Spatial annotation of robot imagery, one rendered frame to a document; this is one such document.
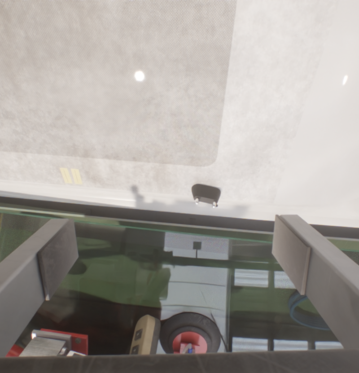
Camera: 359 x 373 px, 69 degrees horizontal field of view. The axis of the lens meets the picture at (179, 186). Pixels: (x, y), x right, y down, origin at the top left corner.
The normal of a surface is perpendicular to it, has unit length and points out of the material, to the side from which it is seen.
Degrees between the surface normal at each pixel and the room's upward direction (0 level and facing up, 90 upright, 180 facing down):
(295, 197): 6
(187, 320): 48
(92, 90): 0
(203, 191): 74
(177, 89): 0
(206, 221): 26
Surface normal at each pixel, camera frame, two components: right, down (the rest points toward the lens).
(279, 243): -1.00, 0.02
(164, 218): -0.07, 0.22
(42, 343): 0.09, -0.97
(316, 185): 0.02, 0.63
